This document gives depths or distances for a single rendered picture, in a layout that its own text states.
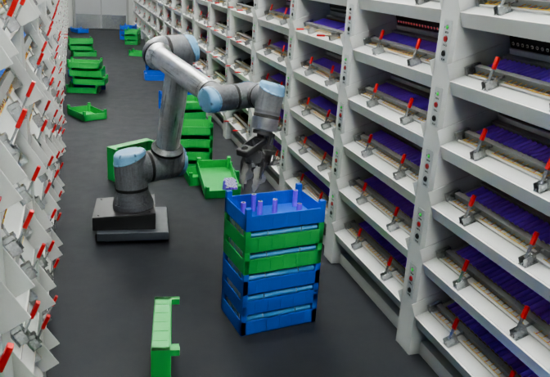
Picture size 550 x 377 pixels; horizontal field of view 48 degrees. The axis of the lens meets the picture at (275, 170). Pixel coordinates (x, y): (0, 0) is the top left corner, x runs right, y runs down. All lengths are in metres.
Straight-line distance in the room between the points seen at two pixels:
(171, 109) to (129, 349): 1.10
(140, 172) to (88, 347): 0.96
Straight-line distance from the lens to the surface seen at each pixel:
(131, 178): 2.88
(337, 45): 2.66
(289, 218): 2.10
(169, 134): 2.84
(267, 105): 2.07
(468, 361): 1.99
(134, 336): 2.25
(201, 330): 2.27
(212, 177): 3.60
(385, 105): 2.35
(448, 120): 1.94
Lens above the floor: 1.23
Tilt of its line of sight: 18 degrees down
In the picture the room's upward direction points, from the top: 4 degrees clockwise
